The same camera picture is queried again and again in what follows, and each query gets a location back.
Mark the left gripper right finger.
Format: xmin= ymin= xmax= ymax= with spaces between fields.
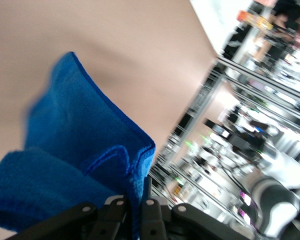
xmin=139 ymin=198 xmax=256 ymax=240

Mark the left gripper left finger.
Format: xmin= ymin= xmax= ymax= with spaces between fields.
xmin=4 ymin=195 xmax=128 ymax=240

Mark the blue microfibre towel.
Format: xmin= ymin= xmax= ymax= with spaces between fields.
xmin=0 ymin=51 xmax=157 ymax=240

